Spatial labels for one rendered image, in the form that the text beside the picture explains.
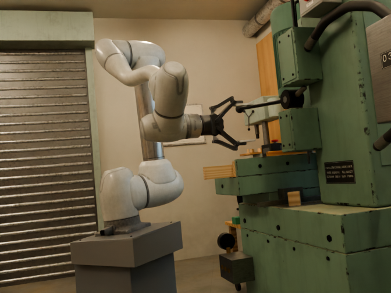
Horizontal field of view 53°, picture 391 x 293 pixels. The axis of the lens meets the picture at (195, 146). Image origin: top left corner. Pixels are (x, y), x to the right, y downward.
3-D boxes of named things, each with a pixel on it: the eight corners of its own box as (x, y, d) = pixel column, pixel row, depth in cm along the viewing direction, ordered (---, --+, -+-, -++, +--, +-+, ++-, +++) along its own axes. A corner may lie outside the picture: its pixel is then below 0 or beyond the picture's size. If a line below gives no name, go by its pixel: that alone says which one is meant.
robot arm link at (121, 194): (97, 221, 171) (89, 171, 172) (134, 213, 182) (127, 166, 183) (111, 221, 158) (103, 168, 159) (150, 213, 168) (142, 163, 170)
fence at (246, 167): (387, 161, 141) (385, 146, 142) (391, 161, 140) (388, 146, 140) (235, 177, 123) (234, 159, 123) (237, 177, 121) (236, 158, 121)
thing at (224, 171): (348, 165, 141) (347, 154, 141) (352, 165, 139) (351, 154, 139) (203, 179, 124) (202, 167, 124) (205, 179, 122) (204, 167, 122)
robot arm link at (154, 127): (185, 147, 138) (191, 117, 130) (142, 150, 134) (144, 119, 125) (178, 128, 146) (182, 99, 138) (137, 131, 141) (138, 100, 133)
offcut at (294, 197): (288, 206, 116) (287, 192, 117) (289, 204, 119) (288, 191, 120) (300, 205, 115) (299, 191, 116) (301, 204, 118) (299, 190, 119)
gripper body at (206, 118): (203, 136, 137) (227, 135, 140) (201, 112, 137) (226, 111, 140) (196, 138, 144) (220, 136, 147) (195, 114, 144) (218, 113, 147)
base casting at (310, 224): (341, 213, 156) (338, 190, 157) (486, 228, 102) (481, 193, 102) (238, 228, 142) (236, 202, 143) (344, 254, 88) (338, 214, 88)
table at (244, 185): (338, 179, 168) (336, 165, 169) (393, 178, 139) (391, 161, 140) (206, 193, 150) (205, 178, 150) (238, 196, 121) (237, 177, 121)
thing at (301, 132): (308, 150, 118) (304, 111, 118) (322, 148, 111) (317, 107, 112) (280, 152, 115) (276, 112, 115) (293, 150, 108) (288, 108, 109)
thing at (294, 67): (305, 86, 117) (299, 38, 118) (323, 79, 108) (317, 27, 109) (280, 87, 114) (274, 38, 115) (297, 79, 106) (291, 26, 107)
